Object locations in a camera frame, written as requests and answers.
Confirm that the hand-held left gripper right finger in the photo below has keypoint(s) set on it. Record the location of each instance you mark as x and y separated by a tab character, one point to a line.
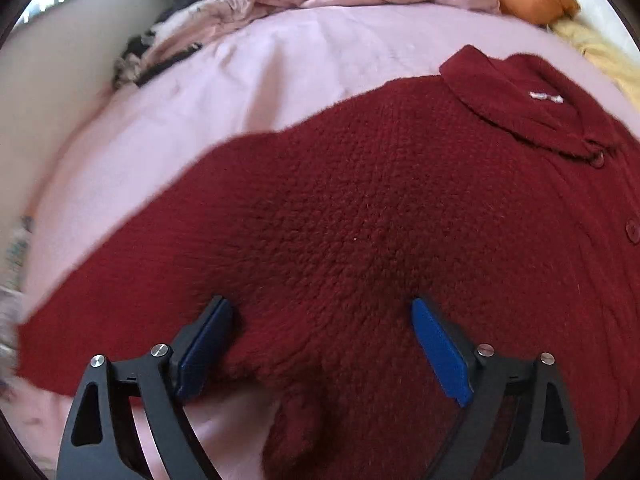
440	350

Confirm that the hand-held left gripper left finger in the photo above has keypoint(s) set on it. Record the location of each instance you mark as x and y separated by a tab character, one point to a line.
205	355

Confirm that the dark red knitted cardigan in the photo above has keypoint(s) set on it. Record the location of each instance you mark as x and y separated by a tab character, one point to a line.
350	210

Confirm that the patterned cloth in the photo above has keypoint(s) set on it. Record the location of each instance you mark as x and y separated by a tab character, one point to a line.
15	260

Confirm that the black and white clothing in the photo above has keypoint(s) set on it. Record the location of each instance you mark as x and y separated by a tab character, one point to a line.
135	50

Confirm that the pale yellow cloth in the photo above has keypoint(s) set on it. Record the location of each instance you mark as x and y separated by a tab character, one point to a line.
595	45

